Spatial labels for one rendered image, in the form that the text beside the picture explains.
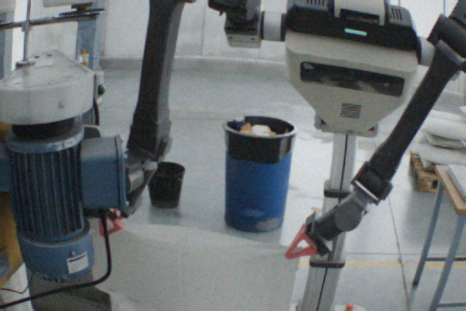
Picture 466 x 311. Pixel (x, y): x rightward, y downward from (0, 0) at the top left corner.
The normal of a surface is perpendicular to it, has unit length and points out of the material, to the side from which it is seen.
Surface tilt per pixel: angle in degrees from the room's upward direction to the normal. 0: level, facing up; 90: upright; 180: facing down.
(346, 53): 40
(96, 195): 90
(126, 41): 90
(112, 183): 90
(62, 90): 91
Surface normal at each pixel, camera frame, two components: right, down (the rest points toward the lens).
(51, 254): 0.25, 0.35
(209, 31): -0.18, 0.30
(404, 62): -0.07, -0.53
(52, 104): 0.54, 0.29
